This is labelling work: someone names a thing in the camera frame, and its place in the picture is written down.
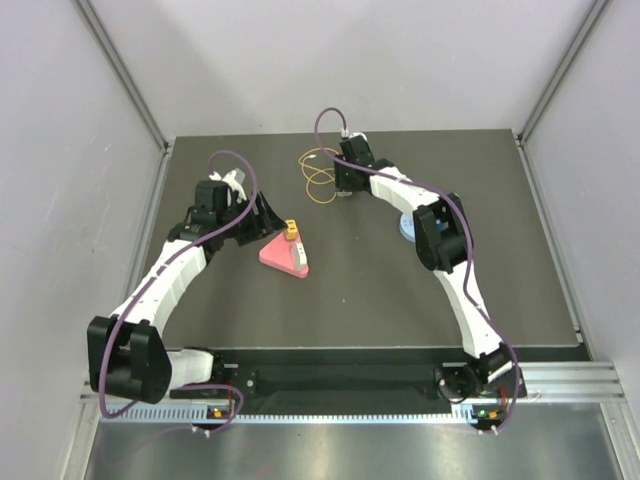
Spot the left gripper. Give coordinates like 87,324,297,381
217,190,287,246

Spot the yellow cube plug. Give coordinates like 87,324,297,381
284,219,299,242

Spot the pink triangular power strip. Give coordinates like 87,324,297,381
259,233,310,278

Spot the yellow charging cable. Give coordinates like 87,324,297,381
298,147,341,205

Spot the white charger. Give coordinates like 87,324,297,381
292,242,308,271

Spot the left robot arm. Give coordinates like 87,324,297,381
87,176,286,404

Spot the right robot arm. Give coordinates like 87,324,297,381
334,130,514,402

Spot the light blue round power strip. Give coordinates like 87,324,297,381
399,213,415,243

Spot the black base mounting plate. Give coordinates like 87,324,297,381
169,349,526,401

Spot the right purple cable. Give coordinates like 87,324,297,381
313,107,521,434

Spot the purple cable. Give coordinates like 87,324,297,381
98,151,260,434
313,107,521,434

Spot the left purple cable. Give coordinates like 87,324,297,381
98,151,260,434

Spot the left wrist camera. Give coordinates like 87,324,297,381
209,168,247,206

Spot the slotted cable duct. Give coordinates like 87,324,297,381
106,400,501,425

